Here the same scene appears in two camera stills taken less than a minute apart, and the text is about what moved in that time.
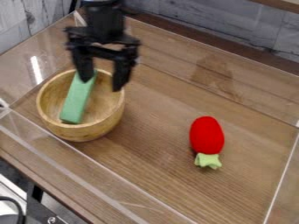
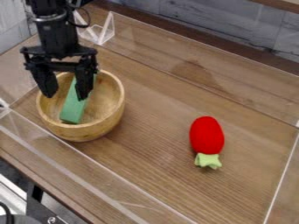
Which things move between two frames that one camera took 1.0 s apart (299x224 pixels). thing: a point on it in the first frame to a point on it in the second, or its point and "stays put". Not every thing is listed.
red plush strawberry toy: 207,141 stays put
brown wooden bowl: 101,113 stays put
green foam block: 77,99 stays put
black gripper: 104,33 to 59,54
